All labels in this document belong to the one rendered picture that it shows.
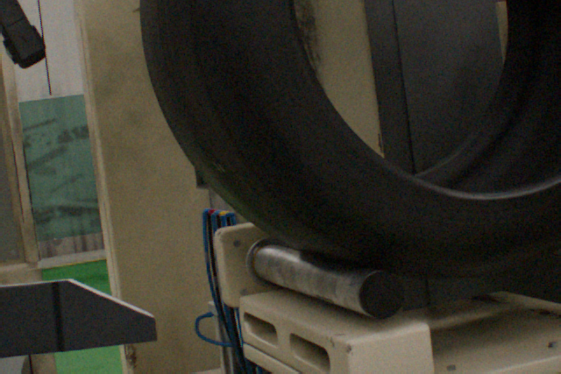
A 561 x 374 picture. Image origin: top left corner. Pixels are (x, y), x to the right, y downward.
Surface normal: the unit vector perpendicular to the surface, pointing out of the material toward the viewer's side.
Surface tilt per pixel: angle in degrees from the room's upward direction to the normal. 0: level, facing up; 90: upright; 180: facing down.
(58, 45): 90
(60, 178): 90
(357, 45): 90
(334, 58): 90
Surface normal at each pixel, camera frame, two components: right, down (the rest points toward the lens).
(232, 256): 0.32, 0.01
